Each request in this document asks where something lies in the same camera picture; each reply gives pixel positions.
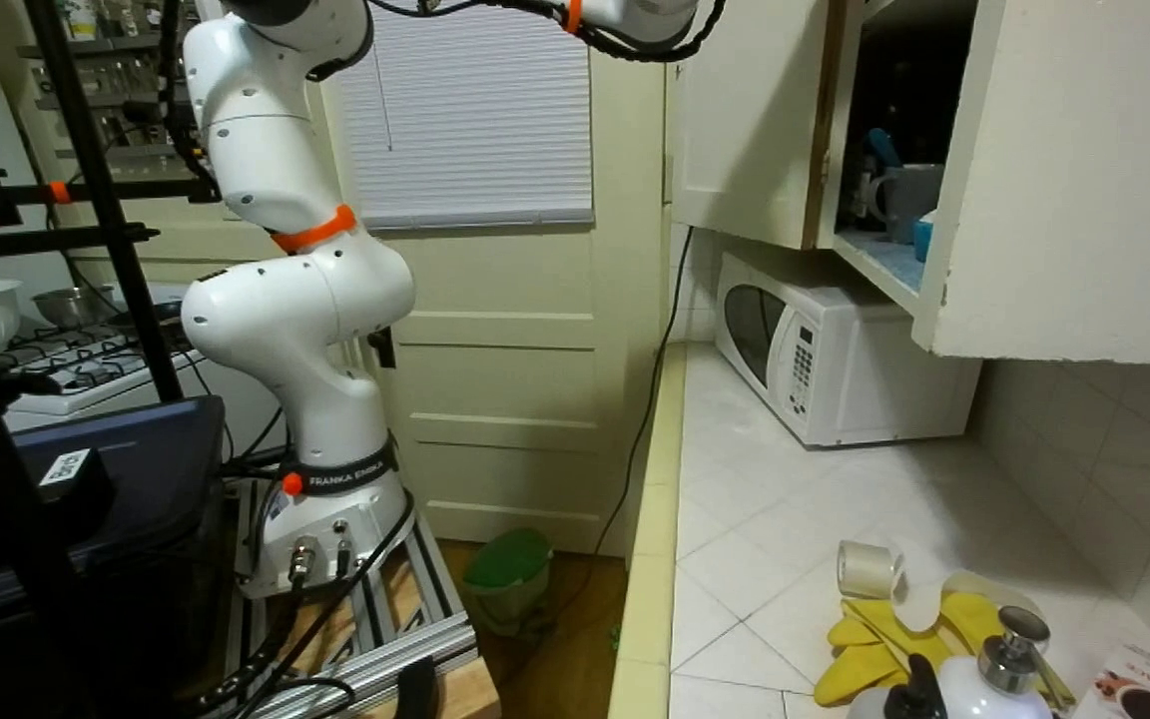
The black tripod stand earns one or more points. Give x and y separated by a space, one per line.
96 174

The open white cabinet door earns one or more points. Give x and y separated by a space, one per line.
1096 185

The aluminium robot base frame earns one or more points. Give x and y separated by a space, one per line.
388 640

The background shelf with jars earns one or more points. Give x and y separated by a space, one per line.
122 94

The green waste bin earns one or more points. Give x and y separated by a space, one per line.
508 580

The white microwave oven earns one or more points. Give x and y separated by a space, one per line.
839 362

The chrome top white dispenser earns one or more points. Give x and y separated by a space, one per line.
1007 682

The clear packing tape roll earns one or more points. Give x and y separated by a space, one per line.
868 567

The grey mug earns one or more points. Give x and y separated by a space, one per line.
910 200

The yellow rubber glove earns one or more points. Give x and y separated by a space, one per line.
970 619
868 652

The closed white cabinet door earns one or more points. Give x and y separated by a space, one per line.
747 120

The white door blinds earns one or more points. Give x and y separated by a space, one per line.
468 120

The open cabinet with shelves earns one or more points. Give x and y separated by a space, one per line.
896 120

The cream panelled door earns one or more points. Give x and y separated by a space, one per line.
520 386

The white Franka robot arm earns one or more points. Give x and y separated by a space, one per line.
297 321

